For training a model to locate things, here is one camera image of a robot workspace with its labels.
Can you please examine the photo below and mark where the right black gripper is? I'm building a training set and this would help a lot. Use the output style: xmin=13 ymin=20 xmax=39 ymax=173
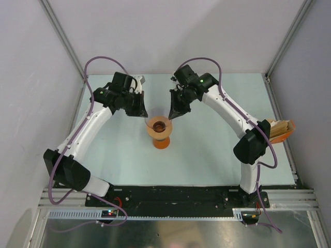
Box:
xmin=169 ymin=89 xmax=197 ymax=120

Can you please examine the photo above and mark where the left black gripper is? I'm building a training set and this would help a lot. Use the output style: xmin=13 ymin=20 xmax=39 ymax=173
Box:
xmin=122 ymin=90 xmax=148 ymax=118

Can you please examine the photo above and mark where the clear glass dripper cone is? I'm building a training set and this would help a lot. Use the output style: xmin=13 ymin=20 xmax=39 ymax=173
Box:
xmin=146 ymin=115 xmax=172 ymax=133

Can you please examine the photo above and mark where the wooden dripper ring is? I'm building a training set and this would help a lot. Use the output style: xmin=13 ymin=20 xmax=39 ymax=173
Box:
xmin=146 ymin=116 xmax=174 ymax=141

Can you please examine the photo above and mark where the orange glass carafe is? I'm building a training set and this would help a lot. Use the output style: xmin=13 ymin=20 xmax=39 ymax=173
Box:
xmin=153 ymin=137 xmax=170 ymax=149

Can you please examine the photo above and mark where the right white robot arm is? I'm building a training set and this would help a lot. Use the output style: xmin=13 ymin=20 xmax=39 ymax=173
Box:
xmin=168 ymin=65 xmax=270 ymax=207

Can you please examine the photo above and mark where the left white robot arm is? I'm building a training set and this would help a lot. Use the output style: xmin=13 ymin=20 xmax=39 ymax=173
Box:
xmin=43 ymin=72 xmax=148 ymax=206

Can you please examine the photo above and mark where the orange filter holder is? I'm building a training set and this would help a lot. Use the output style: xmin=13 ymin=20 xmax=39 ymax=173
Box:
xmin=268 ymin=119 xmax=296 ymax=144

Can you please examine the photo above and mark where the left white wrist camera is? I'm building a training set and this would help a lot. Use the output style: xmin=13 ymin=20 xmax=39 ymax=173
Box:
xmin=131 ymin=75 xmax=145 ymax=94

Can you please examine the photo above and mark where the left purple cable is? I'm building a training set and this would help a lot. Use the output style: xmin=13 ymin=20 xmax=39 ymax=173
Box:
xmin=48 ymin=55 xmax=128 ymax=232

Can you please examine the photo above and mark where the purple cable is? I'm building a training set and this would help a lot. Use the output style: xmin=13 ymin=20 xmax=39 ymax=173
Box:
xmin=48 ymin=55 xmax=128 ymax=232
xmin=178 ymin=57 xmax=283 ymax=234

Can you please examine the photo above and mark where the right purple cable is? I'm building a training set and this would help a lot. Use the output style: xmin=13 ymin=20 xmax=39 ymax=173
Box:
xmin=178 ymin=57 xmax=283 ymax=234

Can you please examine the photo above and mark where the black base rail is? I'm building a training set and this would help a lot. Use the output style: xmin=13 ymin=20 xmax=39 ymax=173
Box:
xmin=85 ymin=185 xmax=270 ymax=218

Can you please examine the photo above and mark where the right aluminium frame post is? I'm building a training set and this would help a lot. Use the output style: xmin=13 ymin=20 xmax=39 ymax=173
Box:
xmin=263 ymin=0 xmax=317 ymax=81

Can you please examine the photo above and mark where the aluminium frame post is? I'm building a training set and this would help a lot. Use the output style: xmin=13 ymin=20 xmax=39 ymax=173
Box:
xmin=263 ymin=0 xmax=317 ymax=81
xmin=38 ymin=0 xmax=84 ymax=79

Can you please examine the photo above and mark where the white slotted cable duct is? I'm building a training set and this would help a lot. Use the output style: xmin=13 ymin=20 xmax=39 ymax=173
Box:
xmin=46 ymin=208 xmax=259 ymax=222

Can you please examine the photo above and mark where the left aluminium frame post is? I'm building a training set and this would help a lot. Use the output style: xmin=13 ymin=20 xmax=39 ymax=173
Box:
xmin=38 ymin=0 xmax=84 ymax=79

